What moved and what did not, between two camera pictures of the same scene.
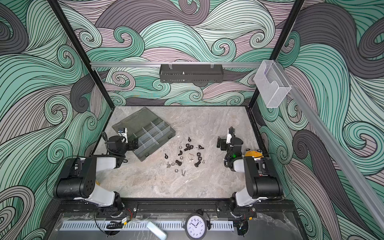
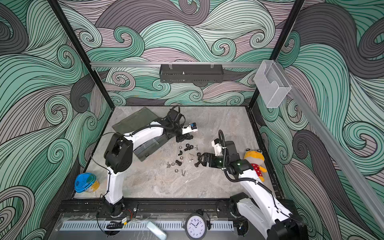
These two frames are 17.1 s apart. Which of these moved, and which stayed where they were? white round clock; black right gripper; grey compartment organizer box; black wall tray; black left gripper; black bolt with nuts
Moved: black right gripper; black left gripper
Stayed: white round clock; grey compartment organizer box; black wall tray; black bolt with nuts
